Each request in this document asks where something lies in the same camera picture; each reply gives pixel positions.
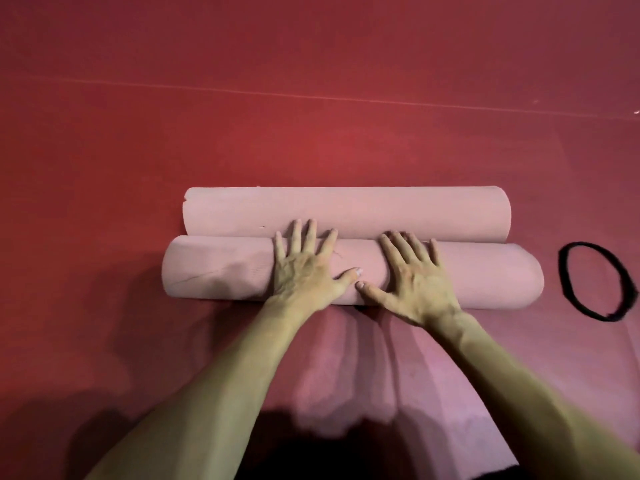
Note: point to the person's left hand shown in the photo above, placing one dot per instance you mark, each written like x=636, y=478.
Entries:
x=302, y=277

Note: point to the person's right middle finger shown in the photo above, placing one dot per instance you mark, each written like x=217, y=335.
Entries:
x=405, y=248

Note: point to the person's left middle finger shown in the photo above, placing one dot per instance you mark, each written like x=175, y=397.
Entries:
x=310, y=237

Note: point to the person's right hand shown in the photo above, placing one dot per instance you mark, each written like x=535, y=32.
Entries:
x=417, y=289

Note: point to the black elastic band loop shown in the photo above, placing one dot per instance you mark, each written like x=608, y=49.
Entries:
x=562, y=272

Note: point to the pink yoga mat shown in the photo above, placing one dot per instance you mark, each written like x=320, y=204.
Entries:
x=480, y=274

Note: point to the person's right forearm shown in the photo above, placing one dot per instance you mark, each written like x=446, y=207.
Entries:
x=525, y=399

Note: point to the person's left little finger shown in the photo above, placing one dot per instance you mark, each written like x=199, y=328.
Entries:
x=279, y=247

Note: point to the person's left thumb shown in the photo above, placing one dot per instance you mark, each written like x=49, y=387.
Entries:
x=347, y=279

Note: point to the person's left forearm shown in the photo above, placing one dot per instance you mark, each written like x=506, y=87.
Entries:
x=215, y=394

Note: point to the person's right thumb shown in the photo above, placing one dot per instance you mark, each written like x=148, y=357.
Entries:
x=372, y=293

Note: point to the person's right little finger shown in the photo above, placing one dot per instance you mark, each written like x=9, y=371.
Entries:
x=436, y=253

